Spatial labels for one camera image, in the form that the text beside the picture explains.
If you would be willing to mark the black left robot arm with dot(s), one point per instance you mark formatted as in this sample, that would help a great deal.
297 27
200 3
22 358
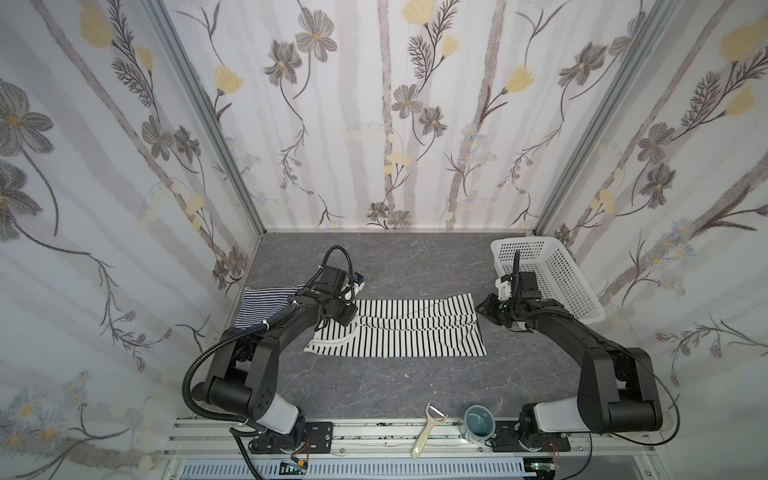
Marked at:
236 379

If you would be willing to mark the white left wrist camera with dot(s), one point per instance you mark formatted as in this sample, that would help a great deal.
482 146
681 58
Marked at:
358 283

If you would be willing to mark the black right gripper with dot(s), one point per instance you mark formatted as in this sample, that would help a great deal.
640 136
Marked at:
492 307

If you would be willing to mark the blue white striped tank top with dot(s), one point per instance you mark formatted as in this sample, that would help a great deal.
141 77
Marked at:
259 305

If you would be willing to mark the black white striped tank top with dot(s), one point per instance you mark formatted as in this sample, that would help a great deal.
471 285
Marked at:
445 327

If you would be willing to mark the white plastic laundry basket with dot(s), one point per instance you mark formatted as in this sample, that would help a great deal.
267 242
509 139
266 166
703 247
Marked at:
558 275

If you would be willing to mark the aluminium mounting rail frame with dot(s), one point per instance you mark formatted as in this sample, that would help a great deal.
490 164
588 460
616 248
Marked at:
381 449

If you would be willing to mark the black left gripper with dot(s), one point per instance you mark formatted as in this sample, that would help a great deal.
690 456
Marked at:
344 310

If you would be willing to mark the teal ceramic mug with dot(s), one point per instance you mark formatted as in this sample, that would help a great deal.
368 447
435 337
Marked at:
478 424

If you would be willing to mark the cream vegetable peeler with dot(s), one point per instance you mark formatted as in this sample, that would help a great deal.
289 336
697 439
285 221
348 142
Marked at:
433 418

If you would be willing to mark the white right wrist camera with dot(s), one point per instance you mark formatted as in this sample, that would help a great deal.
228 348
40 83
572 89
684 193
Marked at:
504 288

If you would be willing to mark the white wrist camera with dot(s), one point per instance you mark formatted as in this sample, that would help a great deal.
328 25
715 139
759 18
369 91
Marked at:
504 288
358 283

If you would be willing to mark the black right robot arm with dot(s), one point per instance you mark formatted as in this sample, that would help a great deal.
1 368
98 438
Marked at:
617 389

